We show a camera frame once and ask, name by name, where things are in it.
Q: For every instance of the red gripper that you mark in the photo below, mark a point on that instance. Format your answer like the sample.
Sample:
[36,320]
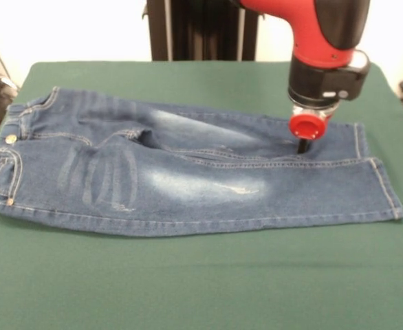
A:
[306,127]

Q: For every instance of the blue denim jeans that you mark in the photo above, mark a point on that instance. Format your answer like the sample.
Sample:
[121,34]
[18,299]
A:
[170,182]

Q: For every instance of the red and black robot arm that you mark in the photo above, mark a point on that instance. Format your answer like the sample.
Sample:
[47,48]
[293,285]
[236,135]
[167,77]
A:
[325,44]

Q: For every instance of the dark green table cloth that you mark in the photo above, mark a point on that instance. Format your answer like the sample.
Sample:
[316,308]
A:
[153,292]

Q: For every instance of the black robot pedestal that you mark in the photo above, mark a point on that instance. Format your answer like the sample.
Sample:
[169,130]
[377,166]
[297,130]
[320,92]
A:
[198,31]

